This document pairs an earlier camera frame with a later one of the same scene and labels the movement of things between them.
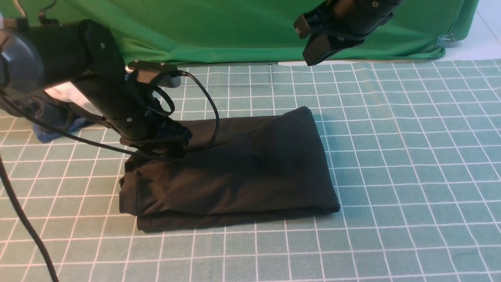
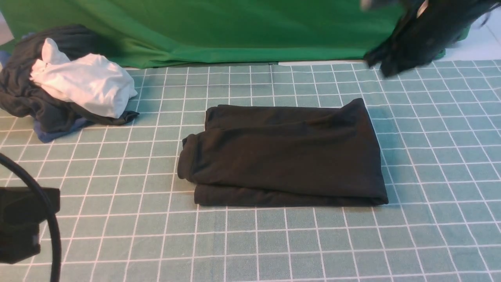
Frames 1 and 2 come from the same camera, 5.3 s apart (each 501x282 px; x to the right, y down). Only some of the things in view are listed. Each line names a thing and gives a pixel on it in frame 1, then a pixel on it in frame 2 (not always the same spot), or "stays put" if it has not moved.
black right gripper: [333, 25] → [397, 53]
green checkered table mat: [412, 148] stays put
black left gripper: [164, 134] → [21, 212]
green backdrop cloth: [197, 31] stays put
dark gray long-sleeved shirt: [236, 169] → [314, 154]
